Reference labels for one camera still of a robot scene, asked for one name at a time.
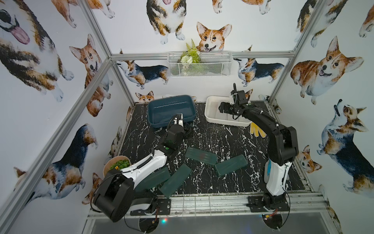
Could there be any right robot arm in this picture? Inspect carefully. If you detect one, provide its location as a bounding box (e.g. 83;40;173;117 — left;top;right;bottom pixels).
218;84;299;210

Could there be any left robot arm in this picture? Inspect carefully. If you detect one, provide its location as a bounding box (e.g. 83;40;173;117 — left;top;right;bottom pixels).
90;113;187;222

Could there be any teal plastic storage box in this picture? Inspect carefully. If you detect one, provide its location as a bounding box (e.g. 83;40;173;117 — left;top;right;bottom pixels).
148;95;196;128

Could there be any dark green pencil case centre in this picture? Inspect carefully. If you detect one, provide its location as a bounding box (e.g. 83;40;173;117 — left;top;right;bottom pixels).
185;147;218;165

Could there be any white plastic storage box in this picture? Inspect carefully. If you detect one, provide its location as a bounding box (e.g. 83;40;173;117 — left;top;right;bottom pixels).
205;96;252;127

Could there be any dark green pencil case front-left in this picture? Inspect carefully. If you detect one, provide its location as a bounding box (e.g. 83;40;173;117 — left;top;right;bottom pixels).
135;167;170;192

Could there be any dark green pencil case front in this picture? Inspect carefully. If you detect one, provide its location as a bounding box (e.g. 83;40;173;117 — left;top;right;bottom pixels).
160;164;192;199

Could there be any dark green pencil case right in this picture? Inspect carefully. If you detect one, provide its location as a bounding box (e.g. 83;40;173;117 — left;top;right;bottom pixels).
214;155;248;176

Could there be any artificial fern plant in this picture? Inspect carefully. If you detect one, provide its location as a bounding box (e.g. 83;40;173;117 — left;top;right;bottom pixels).
179;40;203;76

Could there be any bowl with green salad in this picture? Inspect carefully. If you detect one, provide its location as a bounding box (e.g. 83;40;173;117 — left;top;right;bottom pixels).
103;156;131;176

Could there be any blue grey work glove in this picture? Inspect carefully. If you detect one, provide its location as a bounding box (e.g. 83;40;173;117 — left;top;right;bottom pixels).
264;160;271;184

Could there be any white wire wall basket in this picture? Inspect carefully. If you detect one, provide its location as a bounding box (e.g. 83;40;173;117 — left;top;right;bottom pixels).
167;52;233;77

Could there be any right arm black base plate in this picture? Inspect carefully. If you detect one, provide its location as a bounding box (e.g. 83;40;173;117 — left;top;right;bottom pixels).
246;194;290;213

